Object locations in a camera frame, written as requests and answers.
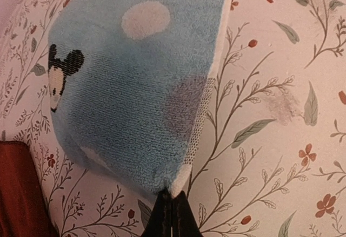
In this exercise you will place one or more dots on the dark red towel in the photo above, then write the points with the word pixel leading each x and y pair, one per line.
pixel 23 211

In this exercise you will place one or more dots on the blue patterned towel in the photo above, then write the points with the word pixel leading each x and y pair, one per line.
pixel 130 83

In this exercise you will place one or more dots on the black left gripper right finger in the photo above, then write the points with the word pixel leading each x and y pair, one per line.
pixel 183 221

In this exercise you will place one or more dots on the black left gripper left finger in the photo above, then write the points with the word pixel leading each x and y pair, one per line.
pixel 160 221

